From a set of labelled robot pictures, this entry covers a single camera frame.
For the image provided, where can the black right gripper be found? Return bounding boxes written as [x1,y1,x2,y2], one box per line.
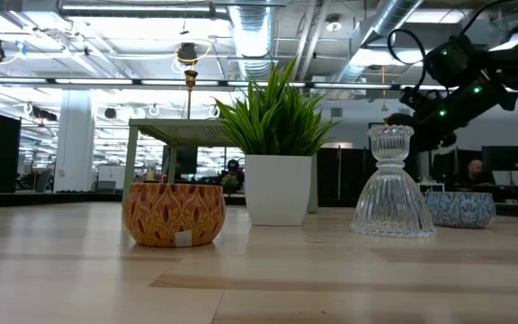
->
[383,86,463,152]

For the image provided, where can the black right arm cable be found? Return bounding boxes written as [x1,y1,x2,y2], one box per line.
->
[386,28,428,94]

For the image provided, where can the short brass candlestick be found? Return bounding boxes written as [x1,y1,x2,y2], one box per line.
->
[183,69,199,121]

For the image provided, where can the orange patterned candle tin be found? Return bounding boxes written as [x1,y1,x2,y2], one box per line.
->
[122,182,228,248]

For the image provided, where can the ribbed glass candle holder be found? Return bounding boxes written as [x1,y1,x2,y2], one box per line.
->
[350,124,438,239]

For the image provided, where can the pale green metal shelf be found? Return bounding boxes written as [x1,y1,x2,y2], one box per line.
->
[121,118,319,215]

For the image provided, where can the silver ventilation duct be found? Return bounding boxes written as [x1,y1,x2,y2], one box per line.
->
[227,0,283,82]
[335,0,424,85]

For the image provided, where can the white building column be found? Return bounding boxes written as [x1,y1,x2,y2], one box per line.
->
[53,89,96,194]

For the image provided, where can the black display screen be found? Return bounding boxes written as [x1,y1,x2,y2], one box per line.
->
[162,144,200,177]

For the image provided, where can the small black monitor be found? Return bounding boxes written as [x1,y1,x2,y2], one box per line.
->
[481,145,518,173]

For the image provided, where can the white plant pot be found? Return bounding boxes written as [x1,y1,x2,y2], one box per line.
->
[243,154,314,227]

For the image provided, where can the light blue patterned candle tin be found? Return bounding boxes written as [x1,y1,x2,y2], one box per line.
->
[424,191,497,230]

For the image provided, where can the person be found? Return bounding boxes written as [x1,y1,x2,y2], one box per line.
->
[222,157,246,190]
[460,158,497,188]

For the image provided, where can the small white table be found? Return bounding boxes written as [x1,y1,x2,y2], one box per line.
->
[417,182,446,194]

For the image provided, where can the green artificial plant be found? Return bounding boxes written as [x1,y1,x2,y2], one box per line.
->
[212,58,340,158]

